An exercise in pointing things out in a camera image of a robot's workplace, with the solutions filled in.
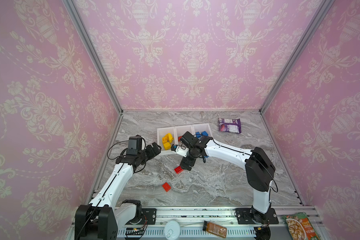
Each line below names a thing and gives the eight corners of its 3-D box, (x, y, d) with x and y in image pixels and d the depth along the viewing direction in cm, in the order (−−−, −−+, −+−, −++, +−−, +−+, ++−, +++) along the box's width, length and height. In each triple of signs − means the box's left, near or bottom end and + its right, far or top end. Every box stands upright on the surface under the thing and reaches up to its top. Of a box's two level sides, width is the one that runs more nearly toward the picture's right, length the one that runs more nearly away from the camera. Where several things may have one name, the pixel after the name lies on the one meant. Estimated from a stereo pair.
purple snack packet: (219, 133, 110) (220, 130, 107) (217, 120, 117) (218, 118, 115) (241, 133, 110) (243, 130, 107) (238, 120, 117) (239, 118, 115)
